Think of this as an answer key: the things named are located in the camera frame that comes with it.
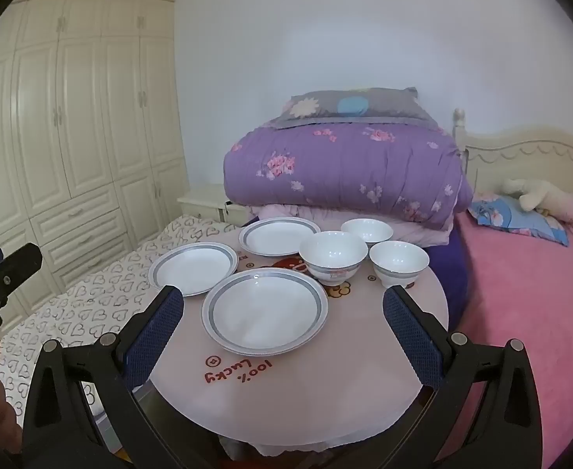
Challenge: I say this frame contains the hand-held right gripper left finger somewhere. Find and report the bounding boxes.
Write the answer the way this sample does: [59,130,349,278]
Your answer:
[21,284,186,469]

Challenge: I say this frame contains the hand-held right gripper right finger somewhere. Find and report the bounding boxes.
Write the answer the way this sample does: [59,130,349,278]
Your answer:
[381,284,556,469]

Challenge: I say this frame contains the white plate with grey rim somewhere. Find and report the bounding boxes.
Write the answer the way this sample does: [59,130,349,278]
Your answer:
[201,268,329,357]
[148,242,239,298]
[238,217,321,257]

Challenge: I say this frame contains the white bowl with patterned band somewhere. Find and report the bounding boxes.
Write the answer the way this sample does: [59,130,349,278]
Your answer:
[340,218,394,247]
[299,231,368,287]
[369,241,430,289]

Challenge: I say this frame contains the white heart-print bedsheet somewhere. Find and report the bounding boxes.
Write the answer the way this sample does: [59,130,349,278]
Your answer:
[0,215,243,421]

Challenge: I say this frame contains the dark purple cloth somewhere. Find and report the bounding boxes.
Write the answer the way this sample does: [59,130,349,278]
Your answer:
[423,227,470,333]

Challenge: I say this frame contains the light pink folded quilt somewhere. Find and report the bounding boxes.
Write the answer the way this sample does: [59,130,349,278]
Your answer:
[257,202,456,250]

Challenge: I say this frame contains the pink bedspread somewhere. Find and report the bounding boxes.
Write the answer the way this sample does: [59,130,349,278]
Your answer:
[428,210,573,469]

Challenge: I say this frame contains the cream nightstand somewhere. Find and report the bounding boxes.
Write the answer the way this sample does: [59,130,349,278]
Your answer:
[176,184,248,228]

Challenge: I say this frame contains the cream panelled wardrobe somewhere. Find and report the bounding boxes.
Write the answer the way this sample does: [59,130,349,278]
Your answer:
[0,0,192,323]

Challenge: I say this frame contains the blue floral pillow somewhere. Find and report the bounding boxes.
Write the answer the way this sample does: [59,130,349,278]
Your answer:
[467,193,571,247]

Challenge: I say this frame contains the purple floral quilt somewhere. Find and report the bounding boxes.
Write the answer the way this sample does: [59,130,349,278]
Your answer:
[223,124,473,230]

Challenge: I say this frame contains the cream plush toy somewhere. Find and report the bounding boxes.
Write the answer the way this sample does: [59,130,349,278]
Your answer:
[501,178,573,226]

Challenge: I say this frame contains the cream bed headboard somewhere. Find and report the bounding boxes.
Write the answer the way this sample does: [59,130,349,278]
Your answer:
[453,107,573,206]

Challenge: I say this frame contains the grey floral pillow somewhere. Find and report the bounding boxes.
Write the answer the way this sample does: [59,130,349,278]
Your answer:
[267,87,436,130]

